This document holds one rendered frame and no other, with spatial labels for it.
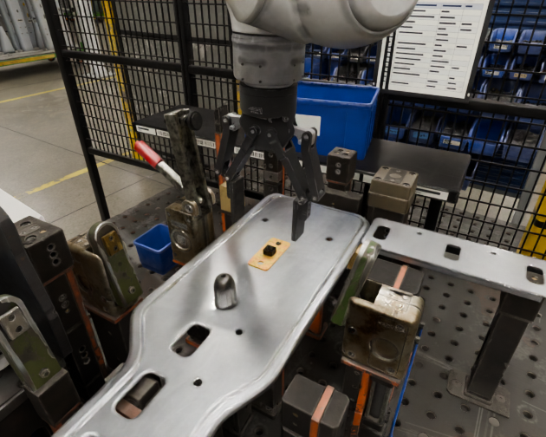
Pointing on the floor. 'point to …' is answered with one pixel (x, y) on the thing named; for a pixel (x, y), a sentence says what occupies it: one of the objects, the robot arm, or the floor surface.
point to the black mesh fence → (302, 81)
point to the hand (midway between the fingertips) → (267, 215)
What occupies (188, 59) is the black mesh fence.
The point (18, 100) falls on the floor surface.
